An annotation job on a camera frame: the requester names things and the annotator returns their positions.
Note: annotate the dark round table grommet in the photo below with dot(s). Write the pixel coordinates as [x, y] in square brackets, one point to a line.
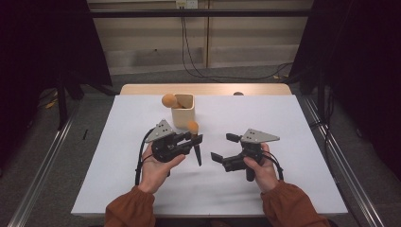
[238, 93]

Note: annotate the yellow floor tape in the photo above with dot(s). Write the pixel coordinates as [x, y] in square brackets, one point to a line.
[50, 104]

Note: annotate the person's right hand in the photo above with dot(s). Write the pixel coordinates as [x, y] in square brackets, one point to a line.
[266, 173]

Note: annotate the small slim makeup brush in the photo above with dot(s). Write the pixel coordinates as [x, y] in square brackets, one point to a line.
[193, 127]

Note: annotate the small black floor object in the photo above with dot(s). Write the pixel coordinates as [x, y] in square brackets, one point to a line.
[85, 134]

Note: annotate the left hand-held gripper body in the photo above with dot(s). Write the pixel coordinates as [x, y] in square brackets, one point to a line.
[164, 148]

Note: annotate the black horizontal bar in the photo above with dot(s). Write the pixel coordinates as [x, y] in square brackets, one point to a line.
[220, 13]

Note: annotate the black curtain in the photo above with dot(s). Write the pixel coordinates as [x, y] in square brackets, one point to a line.
[38, 63]
[362, 78]

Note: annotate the white table mat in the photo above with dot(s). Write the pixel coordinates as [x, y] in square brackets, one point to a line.
[208, 195]

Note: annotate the large fluffy makeup brush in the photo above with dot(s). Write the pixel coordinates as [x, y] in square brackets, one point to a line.
[169, 100]

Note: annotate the beige square cup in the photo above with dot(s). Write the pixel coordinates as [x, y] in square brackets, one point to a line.
[183, 118]

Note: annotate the white wall socket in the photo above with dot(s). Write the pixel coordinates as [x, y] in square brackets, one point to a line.
[186, 3]

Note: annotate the black metal stand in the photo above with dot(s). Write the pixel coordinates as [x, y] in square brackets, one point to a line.
[62, 107]
[321, 94]

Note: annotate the person's left hand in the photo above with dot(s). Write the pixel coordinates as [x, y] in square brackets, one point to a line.
[154, 175]

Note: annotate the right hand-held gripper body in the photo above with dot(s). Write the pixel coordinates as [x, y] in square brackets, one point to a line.
[257, 136]

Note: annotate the metal floor rail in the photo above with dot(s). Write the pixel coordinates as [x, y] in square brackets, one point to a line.
[350, 176]
[41, 176]

